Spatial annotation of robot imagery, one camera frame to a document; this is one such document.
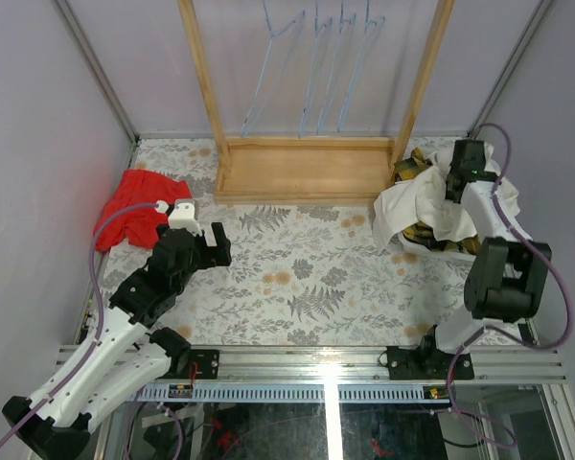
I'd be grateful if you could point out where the white plastic basket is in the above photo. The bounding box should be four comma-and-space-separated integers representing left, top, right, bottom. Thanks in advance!
396, 155, 505, 264

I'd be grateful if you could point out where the white shirt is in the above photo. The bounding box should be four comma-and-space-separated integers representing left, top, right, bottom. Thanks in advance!
372, 143, 521, 249

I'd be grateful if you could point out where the yellow plaid shirt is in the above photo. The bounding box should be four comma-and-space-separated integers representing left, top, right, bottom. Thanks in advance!
395, 148, 480, 256

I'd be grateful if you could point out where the blue wire hanger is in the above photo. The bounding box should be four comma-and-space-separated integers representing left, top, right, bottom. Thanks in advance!
336, 0, 386, 132

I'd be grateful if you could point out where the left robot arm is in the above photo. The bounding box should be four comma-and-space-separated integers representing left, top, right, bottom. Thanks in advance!
2, 222, 232, 459

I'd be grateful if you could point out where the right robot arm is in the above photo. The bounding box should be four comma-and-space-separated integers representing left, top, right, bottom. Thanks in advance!
416, 139, 551, 379

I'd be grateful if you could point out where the red cloth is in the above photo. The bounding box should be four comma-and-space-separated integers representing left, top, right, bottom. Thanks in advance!
94, 169, 192, 253

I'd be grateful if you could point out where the wooden clothes rack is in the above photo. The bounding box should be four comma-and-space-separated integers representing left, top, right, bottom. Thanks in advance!
178, 1, 454, 205

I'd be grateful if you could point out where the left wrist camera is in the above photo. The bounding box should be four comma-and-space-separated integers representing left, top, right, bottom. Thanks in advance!
155, 198, 202, 236

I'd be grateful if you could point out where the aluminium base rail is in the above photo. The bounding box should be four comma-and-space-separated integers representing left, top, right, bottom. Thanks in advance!
52, 344, 569, 403

